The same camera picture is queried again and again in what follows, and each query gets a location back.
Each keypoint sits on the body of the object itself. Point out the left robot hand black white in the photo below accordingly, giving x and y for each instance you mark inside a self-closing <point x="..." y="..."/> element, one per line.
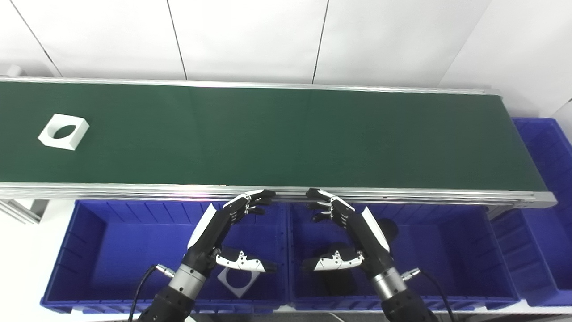
<point x="210" y="237"/>

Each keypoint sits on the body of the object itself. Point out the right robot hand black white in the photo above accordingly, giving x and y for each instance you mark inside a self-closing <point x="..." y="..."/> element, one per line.
<point x="366" y="241"/>

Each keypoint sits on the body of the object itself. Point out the white square part with hole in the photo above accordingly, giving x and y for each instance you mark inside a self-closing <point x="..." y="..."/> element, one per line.
<point x="243" y="288"/>
<point x="76" y="134"/>

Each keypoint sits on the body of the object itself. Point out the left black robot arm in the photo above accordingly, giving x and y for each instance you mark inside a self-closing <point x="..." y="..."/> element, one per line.
<point x="172" y="302"/>

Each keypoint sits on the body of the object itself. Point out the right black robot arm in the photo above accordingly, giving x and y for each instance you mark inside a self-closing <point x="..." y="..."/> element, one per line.
<point x="404" y="304"/>

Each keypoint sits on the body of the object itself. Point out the black block part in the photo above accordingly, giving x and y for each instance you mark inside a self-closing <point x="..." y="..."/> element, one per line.
<point x="337" y="281"/>

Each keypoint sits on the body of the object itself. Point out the green conveyor belt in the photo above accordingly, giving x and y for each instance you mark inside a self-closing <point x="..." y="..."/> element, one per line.
<point x="402" y="196"/>
<point x="286" y="134"/>

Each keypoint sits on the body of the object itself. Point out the blue plastic bin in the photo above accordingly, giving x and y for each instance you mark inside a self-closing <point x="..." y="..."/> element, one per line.
<point x="545" y="232"/>
<point x="125" y="250"/>
<point x="447" y="255"/>

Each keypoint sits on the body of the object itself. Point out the aluminium conveyor support leg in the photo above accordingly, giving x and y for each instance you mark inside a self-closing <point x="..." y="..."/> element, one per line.
<point x="22" y="210"/>

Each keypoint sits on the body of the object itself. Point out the grey conveyor end housing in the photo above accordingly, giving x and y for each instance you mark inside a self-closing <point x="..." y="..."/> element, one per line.
<point x="11" y="70"/>

